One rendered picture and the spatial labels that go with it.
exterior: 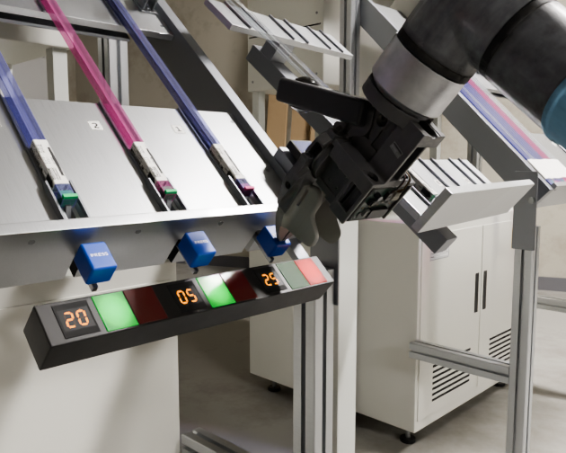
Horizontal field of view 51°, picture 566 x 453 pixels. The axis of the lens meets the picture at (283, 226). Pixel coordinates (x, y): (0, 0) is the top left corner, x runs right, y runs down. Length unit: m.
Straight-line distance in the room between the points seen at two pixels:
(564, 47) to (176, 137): 0.44
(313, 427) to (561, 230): 3.17
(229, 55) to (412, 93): 3.87
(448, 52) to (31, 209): 0.38
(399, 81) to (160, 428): 0.73
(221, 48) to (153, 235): 3.85
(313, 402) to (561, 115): 0.50
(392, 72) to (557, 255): 3.42
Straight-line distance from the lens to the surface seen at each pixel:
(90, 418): 0.98
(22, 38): 1.24
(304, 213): 0.61
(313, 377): 0.81
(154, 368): 1.01
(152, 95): 4.66
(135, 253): 0.60
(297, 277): 0.66
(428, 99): 0.53
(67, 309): 0.52
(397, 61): 0.53
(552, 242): 3.89
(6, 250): 0.53
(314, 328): 0.79
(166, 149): 0.71
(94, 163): 0.64
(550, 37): 0.49
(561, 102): 0.48
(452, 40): 0.51
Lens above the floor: 0.79
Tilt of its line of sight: 7 degrees down
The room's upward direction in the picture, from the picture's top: straight up
